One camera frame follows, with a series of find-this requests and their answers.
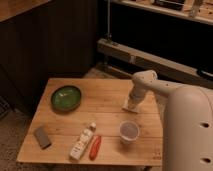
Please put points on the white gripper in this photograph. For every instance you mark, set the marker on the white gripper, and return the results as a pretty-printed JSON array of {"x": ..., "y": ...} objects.
[{"x": 136, "y": 95}]

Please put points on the wooden shelf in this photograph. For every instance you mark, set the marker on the wooden shelf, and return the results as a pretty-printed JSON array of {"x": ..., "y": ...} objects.
[{"x": 194, "y": 10}]

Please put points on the translucent plastic cup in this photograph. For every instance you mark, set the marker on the translucent plastic cup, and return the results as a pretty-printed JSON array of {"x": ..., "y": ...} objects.
[{"x": 128, "y": 132}]

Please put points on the vertical metal pole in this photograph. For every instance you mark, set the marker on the vertical metal pole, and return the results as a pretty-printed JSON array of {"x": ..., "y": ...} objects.
[{"x": 108, "y": 20}]

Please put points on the metal beam rail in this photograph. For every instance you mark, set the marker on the metal beam rail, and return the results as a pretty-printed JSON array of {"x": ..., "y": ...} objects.
[{"x": 145, "y": 60}]

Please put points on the grey rectangular sponge block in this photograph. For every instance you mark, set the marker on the grey rectangular sponge block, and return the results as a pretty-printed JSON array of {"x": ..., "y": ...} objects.
[{"x": 42, "y": 137}]

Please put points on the white tube with cap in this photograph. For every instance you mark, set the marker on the white tube with cap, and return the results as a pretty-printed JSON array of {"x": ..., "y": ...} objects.
[{"x": 82, "y": 142}]

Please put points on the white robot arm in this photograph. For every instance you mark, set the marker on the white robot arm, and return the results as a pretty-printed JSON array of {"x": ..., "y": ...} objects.
[{"x": 187, "y": 121}]

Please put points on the green bowl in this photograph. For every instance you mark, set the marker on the green bowl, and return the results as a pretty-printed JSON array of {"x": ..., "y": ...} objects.
[{"x": 66, "y": 98}]

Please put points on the white sponge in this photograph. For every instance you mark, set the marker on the white sponge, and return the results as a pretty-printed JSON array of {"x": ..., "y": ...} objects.
[{"x": 126, "y": 107}]

